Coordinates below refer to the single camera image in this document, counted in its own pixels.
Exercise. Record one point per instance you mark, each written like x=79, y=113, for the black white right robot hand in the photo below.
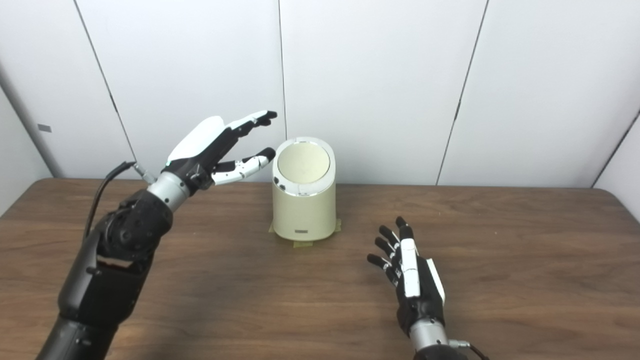
x=417, y=285

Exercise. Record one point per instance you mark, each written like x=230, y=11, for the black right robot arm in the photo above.
x=435, y=342

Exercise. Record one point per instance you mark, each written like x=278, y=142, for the round cream bin lid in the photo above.
x=304, y=163

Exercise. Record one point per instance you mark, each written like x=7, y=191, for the small gray wall sticker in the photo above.
x=44, y=128

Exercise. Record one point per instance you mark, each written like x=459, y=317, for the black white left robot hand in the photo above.
x=200, y=147

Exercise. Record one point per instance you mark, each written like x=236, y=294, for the cream-colored bin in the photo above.
x=304, y=215

